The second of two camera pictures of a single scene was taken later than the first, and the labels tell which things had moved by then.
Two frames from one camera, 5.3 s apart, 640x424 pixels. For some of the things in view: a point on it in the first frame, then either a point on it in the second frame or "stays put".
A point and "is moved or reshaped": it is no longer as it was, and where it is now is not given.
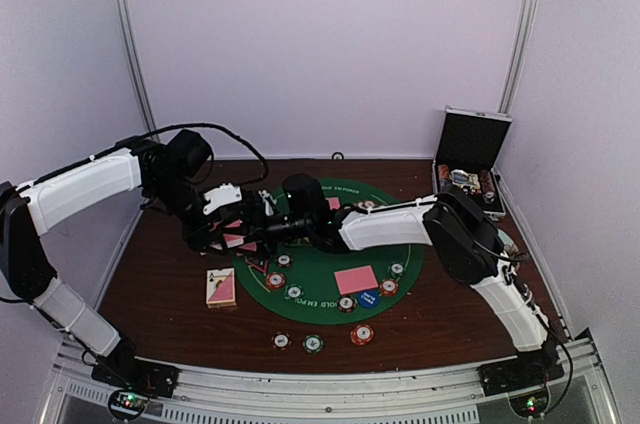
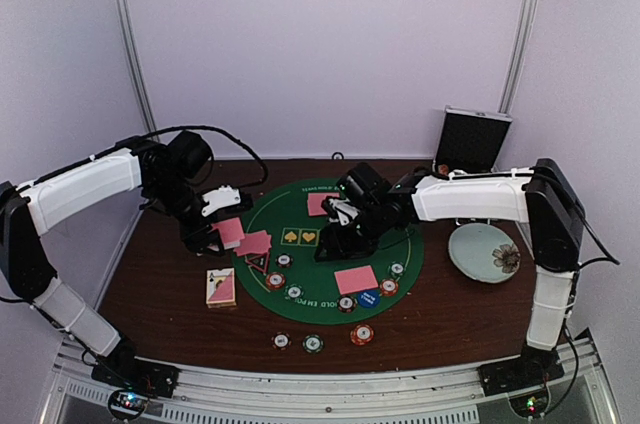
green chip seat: [396, 268] stays put
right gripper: [266, 245] -> [336, 245]
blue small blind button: [369, 299] stays put
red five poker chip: [389, 287] stays put
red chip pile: [275, 280] stays put
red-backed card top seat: [333, 202] is moved or reshaped
